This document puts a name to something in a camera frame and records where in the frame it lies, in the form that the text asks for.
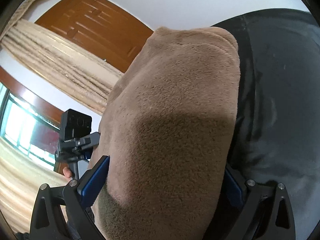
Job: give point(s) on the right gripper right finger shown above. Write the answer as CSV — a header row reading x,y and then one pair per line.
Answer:
x,y
266,210

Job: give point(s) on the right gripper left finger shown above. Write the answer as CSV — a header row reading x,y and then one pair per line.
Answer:
x,y
48,221

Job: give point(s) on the brown fleece blanket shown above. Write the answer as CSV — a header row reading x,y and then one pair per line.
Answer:
x,y
167,127

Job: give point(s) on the person left hand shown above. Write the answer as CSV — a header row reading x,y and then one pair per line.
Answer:
x,y
67,173

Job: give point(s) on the beige curtain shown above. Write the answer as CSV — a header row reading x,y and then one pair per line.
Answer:
x,y
73,70

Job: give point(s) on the dark bed cover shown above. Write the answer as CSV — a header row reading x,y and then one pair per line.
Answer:
x,y
276,135

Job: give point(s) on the wooden door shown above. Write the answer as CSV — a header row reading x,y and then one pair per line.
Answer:
x,y
100,27

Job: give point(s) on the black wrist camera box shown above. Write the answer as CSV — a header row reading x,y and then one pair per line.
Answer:
x,y
74,125

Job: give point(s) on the window with wooden frame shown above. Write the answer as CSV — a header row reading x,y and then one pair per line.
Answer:
x,y
29,123

